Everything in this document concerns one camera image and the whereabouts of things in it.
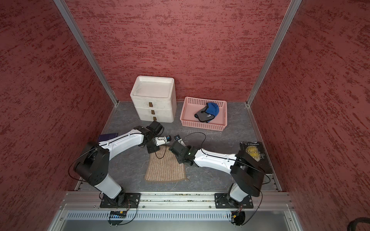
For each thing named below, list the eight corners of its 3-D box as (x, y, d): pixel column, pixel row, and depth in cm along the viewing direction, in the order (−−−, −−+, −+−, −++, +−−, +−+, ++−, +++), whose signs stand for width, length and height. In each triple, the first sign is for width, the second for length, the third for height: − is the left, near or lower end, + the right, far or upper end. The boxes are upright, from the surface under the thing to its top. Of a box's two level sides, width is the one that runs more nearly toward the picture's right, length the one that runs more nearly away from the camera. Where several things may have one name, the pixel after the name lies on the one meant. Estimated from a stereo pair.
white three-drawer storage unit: (138, 122, 109) (126, 98, 89) (144, 101, 124) (136, 76, 104) (175, 123, 109) (172, 98, 89) (177, 101, 124) (175, 76, 104)
